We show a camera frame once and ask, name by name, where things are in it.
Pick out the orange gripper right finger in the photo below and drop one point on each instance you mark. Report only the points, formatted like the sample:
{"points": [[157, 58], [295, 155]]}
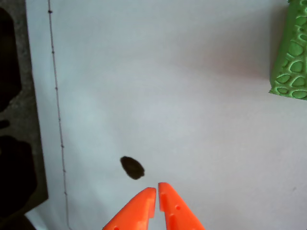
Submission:
{"points": [[175, 210]]}

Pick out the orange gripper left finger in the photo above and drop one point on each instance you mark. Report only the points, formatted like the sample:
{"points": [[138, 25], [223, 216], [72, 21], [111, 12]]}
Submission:
{"points": [[136, 210]]}

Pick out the green patterned block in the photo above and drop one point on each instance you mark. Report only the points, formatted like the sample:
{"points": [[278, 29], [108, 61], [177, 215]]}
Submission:
{"points": [[287, 48]]}

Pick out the black dot mark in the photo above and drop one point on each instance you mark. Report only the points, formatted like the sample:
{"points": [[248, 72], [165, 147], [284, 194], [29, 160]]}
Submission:
{"points": [[133, 167]]}

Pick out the white paper sheet with frame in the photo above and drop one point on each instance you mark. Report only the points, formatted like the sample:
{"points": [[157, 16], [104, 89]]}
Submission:
{"points": [[168, 95]]}

